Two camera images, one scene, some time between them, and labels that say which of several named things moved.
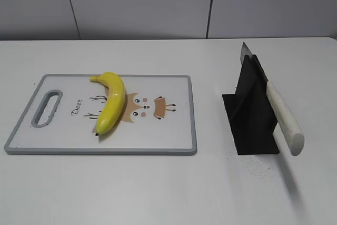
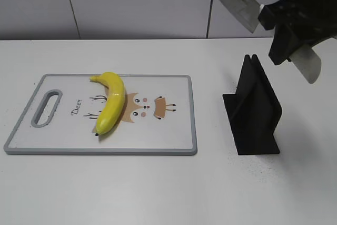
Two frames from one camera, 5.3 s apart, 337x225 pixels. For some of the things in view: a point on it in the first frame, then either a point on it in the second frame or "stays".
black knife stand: x=250 y=114 stays
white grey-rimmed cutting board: x=159 y=117 stays
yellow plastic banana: x=112 y=109 stays
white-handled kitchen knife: x=284 y=118 -> x=247 y=10
